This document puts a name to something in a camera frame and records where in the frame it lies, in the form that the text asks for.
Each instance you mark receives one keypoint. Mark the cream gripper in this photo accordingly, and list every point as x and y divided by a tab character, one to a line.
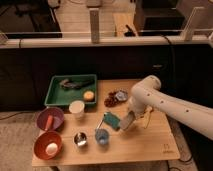
129	118

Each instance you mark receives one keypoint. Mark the grey felt eraser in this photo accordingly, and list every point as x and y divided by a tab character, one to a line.
122	125

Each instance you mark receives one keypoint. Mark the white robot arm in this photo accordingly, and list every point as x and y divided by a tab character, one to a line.
147	93

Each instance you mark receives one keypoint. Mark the wooden spatula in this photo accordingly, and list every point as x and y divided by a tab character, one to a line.
147	116

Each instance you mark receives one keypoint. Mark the green sponge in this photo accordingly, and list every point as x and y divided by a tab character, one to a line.
112	120

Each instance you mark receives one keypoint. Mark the blue grey round toy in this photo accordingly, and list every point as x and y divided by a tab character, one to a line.
121	95

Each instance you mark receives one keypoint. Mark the red grape bunch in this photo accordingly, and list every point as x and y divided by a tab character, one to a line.
111	100

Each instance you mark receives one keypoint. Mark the blue plastic cup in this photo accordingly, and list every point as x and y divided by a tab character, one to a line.
102	136

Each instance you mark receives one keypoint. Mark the orange fruit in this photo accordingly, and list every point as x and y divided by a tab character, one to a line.
89	96

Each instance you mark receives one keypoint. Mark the small metal cup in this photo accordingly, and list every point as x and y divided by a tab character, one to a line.
80	139

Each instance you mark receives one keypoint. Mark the white paper cup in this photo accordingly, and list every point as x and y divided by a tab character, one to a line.
77	108

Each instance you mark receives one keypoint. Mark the dark toy gun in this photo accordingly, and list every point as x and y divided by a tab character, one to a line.
68	84

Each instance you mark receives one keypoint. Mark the green plastic tray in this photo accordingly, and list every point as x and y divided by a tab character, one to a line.
57	96

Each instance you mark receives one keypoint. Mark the purple bowl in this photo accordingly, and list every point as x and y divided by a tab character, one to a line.
58	118

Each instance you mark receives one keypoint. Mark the orange carrot stick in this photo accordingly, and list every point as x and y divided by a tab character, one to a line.
49	122

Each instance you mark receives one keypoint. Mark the white egg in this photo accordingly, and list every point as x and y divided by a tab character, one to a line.
51	148

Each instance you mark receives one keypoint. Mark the red bowl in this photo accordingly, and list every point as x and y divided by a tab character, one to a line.
43	141

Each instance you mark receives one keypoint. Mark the right white railing post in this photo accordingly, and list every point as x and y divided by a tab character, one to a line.
192	23

